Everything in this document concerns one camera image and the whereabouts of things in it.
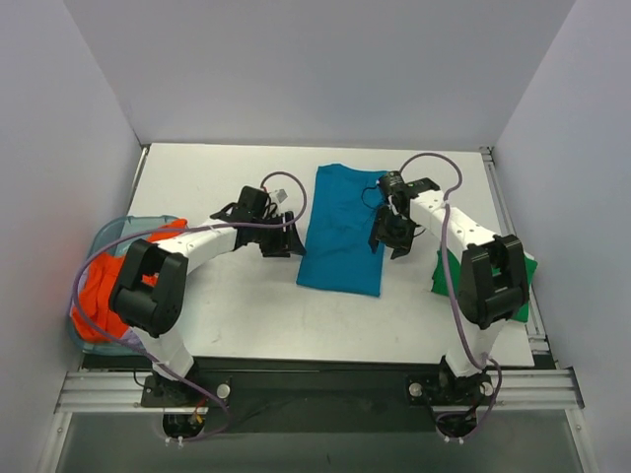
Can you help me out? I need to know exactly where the lavender t shirt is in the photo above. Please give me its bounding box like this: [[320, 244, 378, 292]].
[[70, 255, 141, 347]]

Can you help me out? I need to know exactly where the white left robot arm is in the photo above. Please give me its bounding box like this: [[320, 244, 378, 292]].
[[109, 186, 306, 406]]

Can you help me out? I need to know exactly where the clear blue plastic bin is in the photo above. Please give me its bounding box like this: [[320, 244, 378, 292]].
[[69, 216, 187, 356]]

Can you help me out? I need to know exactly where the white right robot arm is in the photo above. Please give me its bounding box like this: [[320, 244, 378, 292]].
[[369, 170, 533, 402]]

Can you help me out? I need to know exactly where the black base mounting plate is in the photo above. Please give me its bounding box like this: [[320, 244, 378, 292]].
[[140, 358, 497, 438]]

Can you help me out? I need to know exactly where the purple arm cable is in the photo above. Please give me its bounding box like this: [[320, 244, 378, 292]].
[[397, 152, 504, 440], [72, 170, 310, 442]]

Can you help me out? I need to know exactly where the orange t shirt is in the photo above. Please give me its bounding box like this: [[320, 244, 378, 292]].
[[78, 216, 188, 345]]

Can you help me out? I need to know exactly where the aluminium frame rail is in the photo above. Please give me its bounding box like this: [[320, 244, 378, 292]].
[[53, 145, 586, 415]]

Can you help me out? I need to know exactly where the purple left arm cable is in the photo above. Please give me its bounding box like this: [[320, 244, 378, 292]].
[[72, 170, 310, 442]]

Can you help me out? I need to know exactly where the teal blue t shirt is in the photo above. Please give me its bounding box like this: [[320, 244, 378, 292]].
[[296, 164, 386, 298]]

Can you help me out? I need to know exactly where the green folded t shirt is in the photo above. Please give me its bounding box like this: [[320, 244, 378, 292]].
[[431, 249, 538, 323]]

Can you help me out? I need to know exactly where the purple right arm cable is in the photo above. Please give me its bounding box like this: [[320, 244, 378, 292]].
[[397, 152, 504, 440]]

